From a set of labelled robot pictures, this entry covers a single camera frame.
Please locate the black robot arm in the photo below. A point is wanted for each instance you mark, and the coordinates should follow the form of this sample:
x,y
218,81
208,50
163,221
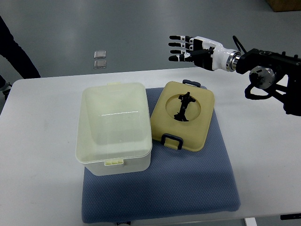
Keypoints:
x,y
271,75

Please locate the metal floor plate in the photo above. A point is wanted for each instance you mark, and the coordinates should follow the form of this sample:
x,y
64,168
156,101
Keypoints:
x,y
100,54
100,64

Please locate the blue padded mat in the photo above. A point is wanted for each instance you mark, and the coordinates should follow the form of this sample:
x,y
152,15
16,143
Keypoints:
x,y
176,183

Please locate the yellow box lid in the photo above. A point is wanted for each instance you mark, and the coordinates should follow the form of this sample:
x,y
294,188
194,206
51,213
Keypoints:
x,y
182,116

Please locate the brown cardboard box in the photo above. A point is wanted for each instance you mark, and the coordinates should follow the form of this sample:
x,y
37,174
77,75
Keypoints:
x,y
284,5

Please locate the black white sneaker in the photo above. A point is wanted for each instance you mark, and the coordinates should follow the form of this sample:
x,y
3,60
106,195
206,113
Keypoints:
x,y
6,90

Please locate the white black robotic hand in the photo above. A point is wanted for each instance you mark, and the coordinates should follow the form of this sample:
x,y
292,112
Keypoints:
x,y
203,52

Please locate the upper metal floor plate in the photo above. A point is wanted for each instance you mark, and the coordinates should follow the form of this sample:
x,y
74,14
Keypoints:
x,y
100,54

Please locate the white table leg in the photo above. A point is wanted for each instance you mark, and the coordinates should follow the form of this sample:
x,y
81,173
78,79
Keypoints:
x,y
250,222

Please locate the white storage box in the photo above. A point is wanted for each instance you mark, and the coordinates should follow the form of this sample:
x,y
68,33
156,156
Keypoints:
x,y
114,130

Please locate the lower metal floor plate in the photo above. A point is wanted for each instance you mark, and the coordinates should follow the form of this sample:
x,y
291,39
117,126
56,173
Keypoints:
x,y
100,64

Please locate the black table control panel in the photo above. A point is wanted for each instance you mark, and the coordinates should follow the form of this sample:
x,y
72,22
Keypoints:
x,y
290,216

